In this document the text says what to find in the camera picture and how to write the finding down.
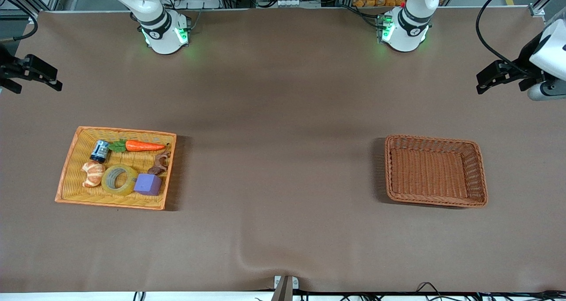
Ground toy croissant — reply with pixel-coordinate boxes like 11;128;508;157
81;161;106;188

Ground purple foam cube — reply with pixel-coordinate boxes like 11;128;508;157
134;173;162;197

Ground brown wicker basket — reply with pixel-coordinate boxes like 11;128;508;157
384;135;489;209

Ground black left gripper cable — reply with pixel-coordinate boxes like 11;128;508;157
476;0;531;76

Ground blue and black battery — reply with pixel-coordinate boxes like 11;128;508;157
90;140;110;164

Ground yellowish clear tape roll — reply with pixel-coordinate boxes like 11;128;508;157
101;164;138;196

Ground metal table edge bracket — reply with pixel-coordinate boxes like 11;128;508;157
274;275;299;301

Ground orange-rimmed yellow wicker tray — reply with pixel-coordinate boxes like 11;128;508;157
55;126;177;211

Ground brown toy pretzel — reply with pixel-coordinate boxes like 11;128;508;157
148;151;171;175

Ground brown table cover sheet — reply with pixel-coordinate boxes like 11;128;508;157
0;7;566;293

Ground orange toy carrot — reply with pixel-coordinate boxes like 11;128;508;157
108;139;167;153

